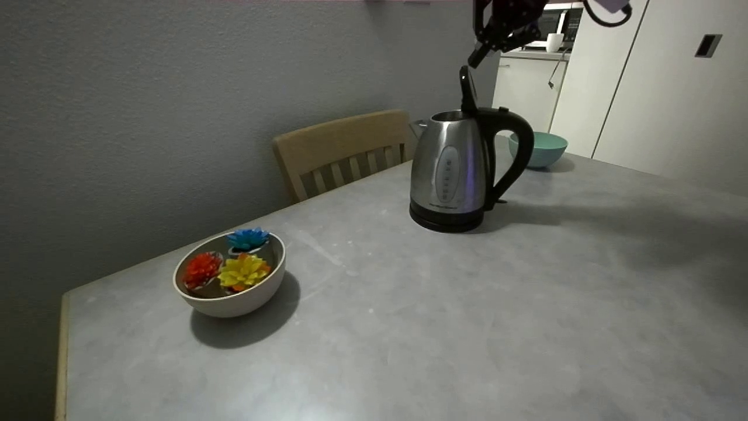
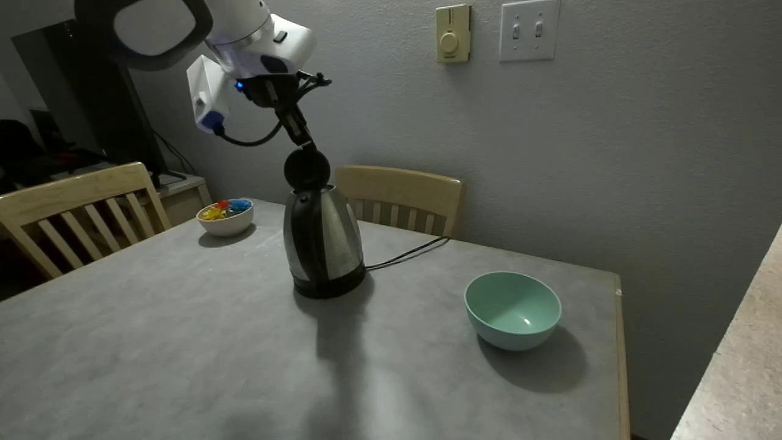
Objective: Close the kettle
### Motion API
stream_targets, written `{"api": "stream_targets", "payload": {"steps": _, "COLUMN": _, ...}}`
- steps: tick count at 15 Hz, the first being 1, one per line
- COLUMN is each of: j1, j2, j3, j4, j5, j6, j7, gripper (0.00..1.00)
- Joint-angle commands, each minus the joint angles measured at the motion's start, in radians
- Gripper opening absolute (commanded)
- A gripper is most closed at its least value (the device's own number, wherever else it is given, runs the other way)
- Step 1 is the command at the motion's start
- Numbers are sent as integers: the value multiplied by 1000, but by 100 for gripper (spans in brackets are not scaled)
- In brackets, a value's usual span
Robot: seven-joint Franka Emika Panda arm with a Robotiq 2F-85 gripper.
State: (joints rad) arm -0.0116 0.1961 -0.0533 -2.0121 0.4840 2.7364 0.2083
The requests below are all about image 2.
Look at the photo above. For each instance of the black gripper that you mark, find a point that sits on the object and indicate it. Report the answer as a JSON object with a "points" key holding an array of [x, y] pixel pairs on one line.
{"points": [[265, 88]]}

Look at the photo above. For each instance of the black kettle lid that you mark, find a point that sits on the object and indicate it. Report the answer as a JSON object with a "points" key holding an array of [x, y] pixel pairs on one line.
{"points": [[307, 169]]}

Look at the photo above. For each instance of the stainless steel electric kettle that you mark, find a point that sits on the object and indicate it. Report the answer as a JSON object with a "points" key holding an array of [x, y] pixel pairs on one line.
{"points": [[322, 235]]}

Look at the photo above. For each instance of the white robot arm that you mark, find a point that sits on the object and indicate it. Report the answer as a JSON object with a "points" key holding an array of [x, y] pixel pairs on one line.
{"points": [[246, 24]]}

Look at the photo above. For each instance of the black kettle power base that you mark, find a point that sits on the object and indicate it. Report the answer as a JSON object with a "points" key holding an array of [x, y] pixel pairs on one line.
{"points": [[332, 284]]}

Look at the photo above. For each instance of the blue flower toy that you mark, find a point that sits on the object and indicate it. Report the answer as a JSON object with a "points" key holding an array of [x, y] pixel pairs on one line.
{"points": [[241, 207]]}

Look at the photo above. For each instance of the red flower toy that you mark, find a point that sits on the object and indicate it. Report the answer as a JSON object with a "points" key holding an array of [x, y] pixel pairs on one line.
{"points": [[221, 203]]}

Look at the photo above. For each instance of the wooden chair with short backrest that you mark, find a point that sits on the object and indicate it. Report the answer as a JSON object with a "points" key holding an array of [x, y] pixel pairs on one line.
{"points": [[406, 192]]}

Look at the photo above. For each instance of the white bowl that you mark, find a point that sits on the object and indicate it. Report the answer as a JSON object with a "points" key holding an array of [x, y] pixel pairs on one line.
{"points": [[225, 221]]}

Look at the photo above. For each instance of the yellow flower toy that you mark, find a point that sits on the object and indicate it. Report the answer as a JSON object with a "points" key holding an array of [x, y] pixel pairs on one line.
{"points": [[211, 214]]}

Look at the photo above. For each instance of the low white side cabinet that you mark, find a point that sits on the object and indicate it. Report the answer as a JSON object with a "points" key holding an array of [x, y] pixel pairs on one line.
{"points": [[188, 196]]}

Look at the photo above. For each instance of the wooden chair with tall slats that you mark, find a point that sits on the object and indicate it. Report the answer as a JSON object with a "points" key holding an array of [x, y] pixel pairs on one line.
{"points": [[81, 211]]}

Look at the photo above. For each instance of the teal bowl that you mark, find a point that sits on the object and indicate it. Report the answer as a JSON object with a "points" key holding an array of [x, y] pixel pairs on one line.
{"points": [[513, 314]]}

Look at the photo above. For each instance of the grey speckled countertop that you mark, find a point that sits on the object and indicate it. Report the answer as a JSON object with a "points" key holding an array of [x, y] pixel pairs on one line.
{"points": [[741, 368]]}

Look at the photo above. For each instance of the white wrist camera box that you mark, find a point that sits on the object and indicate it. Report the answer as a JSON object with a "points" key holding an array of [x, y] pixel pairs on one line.
{"points": [[205, 88]]}

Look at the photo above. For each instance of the beige wall thermostat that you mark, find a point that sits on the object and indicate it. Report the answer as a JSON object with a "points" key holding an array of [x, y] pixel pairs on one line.
{"points": [[453, 34]]}

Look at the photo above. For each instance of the white double light switch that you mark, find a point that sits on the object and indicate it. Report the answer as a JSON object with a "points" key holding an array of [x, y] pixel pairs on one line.
{"points": [[529, 29]]}

